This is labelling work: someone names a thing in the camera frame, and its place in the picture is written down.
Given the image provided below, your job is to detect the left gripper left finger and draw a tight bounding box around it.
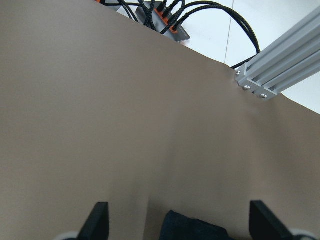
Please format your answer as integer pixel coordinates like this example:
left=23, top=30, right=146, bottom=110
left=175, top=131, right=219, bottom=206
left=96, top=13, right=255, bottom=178
left=76, top=202, right=110, bottom=240

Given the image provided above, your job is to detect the aluminium frame post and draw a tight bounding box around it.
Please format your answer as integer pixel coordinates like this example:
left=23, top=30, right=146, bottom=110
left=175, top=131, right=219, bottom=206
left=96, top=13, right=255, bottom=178
left=235, top=8, right=320, bottom=101

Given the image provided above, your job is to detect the black graphic t-shirt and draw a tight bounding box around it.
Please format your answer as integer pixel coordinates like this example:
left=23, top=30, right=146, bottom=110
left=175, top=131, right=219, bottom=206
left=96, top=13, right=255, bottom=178
left=159, top=210, right=232, bottom=240

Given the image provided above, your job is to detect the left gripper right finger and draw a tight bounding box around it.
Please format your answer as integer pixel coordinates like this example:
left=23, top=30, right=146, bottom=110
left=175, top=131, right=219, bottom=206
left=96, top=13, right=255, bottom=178
left=249, top=200, right=294, bottom=240

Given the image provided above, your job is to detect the red black power strip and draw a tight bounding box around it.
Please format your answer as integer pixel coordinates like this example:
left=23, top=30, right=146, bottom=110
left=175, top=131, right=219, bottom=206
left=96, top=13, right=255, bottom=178
left=98, top=0, right=190, bottom=43

